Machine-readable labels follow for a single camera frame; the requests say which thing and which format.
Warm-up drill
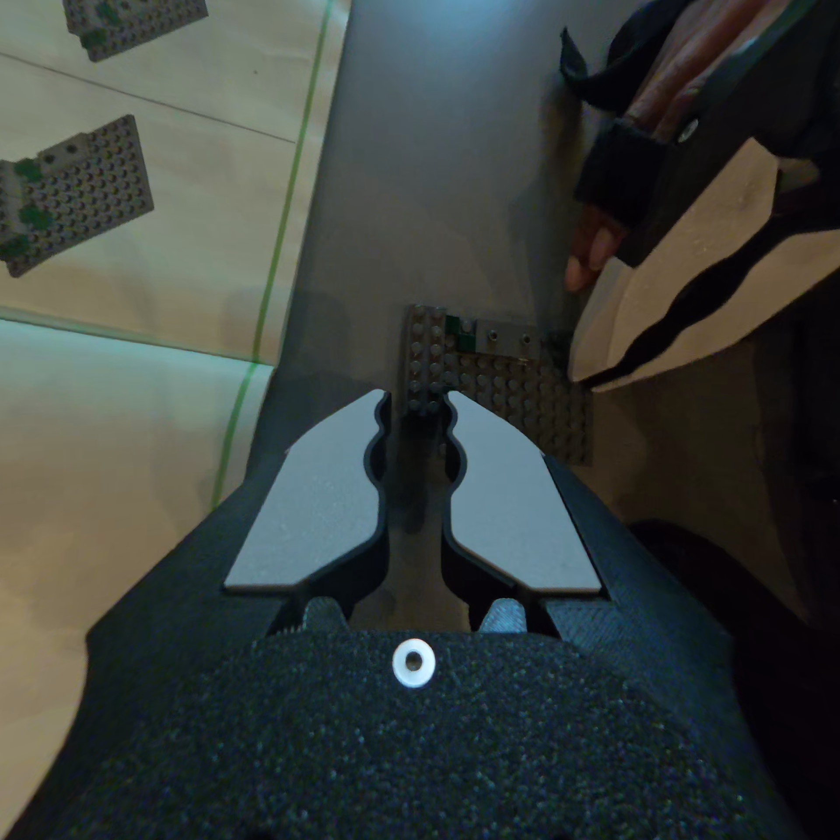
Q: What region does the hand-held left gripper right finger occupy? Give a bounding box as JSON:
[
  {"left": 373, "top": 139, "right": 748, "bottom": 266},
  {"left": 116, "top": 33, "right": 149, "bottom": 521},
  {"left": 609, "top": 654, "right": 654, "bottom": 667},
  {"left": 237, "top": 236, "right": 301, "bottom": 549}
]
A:
[{"left": 440, "top": 390, "right": 605, "bottom": 611}]

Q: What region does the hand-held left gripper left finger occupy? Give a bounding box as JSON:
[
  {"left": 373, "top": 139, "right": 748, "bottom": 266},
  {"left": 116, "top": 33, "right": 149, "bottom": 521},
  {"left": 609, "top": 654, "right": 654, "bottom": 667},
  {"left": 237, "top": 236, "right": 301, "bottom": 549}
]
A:
[{"left": 223, "top": 387, "right": 395, "bottom": 608}]

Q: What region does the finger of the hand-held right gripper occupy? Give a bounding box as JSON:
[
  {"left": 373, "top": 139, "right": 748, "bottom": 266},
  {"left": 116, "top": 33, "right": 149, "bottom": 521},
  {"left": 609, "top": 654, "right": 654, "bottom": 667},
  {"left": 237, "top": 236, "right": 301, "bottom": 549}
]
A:
[
  {"left": 567, "top": 138, "right": 784, "bottom": 384},
  {"left": 589, "top": 225, "right": 840, "bottom": 395}
]

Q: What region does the dark grey studded brick plate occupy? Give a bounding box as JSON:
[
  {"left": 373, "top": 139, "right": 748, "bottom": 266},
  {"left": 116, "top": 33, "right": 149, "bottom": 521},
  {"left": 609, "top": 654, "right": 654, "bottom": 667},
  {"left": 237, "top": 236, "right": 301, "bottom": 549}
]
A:
[{"left": 451, "top": 353, "right": 596, "bottom": 468}]

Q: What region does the grey desk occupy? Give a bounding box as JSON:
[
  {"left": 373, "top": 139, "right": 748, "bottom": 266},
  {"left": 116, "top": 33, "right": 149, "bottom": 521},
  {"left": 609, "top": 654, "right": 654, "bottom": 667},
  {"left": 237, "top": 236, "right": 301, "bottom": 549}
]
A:
[{"left": 210, "top": 0, "right": 840, "bottom": 664}]

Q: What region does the person's right hand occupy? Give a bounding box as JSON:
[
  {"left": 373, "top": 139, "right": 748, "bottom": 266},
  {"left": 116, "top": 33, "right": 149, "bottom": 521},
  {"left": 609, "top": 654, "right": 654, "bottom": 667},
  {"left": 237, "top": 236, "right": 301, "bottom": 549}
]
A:
[{"left": 564, "top": 0, "right": 750, "bottom": 295}]

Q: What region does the open instruction booklet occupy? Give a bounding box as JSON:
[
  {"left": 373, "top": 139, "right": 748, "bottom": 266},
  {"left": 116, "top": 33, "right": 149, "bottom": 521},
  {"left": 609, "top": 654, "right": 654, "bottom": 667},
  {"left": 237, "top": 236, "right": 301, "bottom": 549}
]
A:
[{"left": 0, "top": 0, "right": 353, "bottom": 815}]

